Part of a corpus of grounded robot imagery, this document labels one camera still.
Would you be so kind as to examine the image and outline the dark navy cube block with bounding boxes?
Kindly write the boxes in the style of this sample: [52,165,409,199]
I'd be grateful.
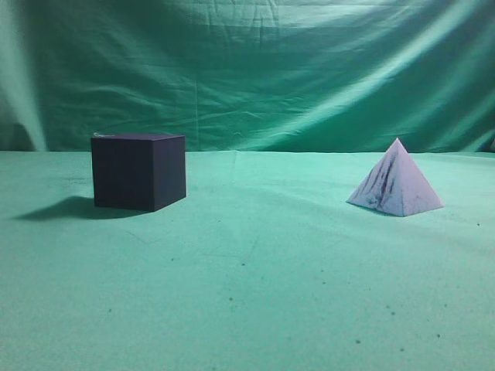
[90,134,186,212]

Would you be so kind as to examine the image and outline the white square pyramid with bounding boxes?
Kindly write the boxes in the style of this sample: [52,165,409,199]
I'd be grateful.
[346,138,444,217]

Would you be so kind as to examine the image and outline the green backdrop cloth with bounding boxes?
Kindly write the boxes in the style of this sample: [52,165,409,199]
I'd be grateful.
[1,1,494,153]

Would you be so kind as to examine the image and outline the green table cloth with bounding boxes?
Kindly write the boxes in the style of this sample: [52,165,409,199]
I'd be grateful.
[1,151,494,370]

